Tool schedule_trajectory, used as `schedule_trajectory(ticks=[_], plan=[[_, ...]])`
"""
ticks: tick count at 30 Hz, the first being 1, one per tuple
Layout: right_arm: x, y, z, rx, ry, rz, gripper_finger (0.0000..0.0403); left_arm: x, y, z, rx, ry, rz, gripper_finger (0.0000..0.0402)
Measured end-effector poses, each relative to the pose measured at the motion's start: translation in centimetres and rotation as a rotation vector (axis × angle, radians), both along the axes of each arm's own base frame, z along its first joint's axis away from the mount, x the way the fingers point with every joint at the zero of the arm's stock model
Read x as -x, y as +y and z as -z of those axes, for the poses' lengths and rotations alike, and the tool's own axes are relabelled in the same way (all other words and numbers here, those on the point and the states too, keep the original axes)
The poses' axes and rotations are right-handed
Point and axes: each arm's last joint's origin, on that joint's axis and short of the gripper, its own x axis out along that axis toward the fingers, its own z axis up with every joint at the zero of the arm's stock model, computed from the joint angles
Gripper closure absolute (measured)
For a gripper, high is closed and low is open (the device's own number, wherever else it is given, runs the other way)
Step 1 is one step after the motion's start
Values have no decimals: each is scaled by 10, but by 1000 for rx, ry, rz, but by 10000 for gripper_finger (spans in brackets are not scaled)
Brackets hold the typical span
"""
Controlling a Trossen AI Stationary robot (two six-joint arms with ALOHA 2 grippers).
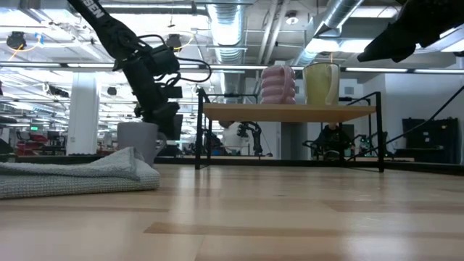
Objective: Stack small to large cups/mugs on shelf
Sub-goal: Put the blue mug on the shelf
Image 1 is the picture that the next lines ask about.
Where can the person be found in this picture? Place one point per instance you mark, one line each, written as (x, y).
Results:
(331, 139)
(232, 139)

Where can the wooden shelf black legs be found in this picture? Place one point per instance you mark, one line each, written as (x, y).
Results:
(286, 112)

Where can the white column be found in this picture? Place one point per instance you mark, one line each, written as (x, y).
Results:
(82, 116)

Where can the silver ventilation duct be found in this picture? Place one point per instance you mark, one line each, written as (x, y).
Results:
(337, 14)
(228, 36)

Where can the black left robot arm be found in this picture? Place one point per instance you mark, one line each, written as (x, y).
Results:
(105, 25)

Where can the black ceiling camera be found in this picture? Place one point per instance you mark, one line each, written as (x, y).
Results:
(16, 40)
(174, 40)

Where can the grey folded cloth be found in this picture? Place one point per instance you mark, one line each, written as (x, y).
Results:
(72, 177)

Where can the black case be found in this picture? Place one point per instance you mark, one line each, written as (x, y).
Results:
(431, 139)

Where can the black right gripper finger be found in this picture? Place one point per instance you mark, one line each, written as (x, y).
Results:
(388, 45)

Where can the dark background monitor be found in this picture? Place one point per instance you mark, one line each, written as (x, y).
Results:
(177, 127)

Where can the black aluminium frame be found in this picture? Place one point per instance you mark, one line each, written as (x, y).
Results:
(427, 167)
(54, 158)

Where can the black background robot arm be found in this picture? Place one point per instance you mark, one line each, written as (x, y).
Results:
(253, 136)

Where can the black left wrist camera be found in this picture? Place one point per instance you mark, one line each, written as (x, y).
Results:
(165, 59)

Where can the pale yellow mug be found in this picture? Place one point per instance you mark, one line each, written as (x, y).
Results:
(319, 83)

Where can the grey-blue mug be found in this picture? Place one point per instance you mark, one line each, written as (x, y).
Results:
(137, 139)

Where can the pink ribbed mug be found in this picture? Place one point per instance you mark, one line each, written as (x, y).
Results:
(277, 87)

